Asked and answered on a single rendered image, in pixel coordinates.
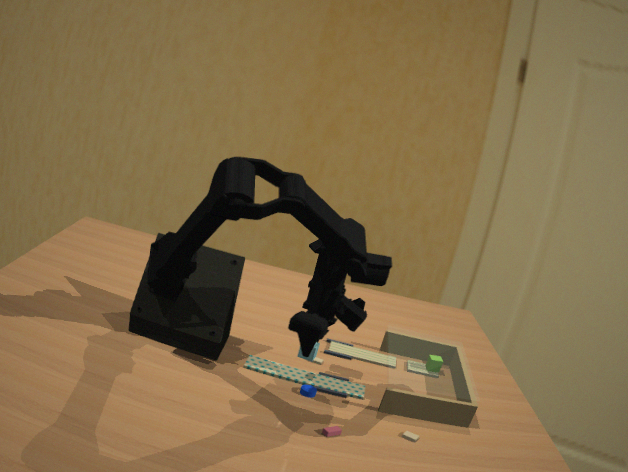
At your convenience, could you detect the pale yellow striped flat strip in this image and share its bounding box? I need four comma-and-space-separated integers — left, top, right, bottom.
328, 341, 387, 367

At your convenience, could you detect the cream strip with teal polka dots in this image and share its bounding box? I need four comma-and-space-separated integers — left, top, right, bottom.
243, 355, 365, 400

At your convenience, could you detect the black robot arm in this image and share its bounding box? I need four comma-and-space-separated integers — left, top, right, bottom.
147, 157, 393, 332

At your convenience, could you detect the small pink block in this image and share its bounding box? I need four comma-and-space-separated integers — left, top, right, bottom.
322, 426, 342, 437

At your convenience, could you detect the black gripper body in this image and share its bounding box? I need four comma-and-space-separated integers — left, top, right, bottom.
288, 274, 345, 340

